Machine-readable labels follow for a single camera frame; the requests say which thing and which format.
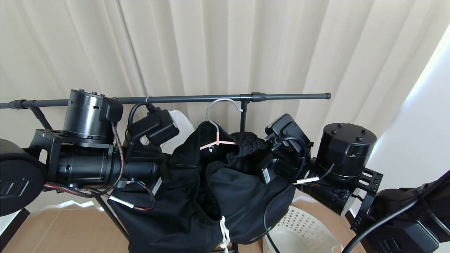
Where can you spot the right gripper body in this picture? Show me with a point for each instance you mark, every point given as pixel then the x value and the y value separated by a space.
pixel 284 168

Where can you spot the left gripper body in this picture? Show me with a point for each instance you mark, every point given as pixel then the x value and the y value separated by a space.
pixel 88 168

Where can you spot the black garment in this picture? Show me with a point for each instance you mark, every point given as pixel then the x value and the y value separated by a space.
pixel 239 196

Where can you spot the white printed t-shirt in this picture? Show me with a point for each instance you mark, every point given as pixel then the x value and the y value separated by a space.
pixel 181 124

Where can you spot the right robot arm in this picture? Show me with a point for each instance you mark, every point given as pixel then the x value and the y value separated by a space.
pixel 344 147

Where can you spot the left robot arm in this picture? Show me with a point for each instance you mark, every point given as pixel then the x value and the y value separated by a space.
pixel 84 116

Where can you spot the white laundry basket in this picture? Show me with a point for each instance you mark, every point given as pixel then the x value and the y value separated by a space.
pixel 302 232

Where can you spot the black clothes rack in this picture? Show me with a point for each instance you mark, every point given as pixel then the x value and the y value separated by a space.
pixel 281 96

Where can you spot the beige curtain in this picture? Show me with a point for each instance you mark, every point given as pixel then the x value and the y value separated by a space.
pixel 281 45

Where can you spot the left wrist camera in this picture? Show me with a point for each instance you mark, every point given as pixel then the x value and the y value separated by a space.
pixel 158 126

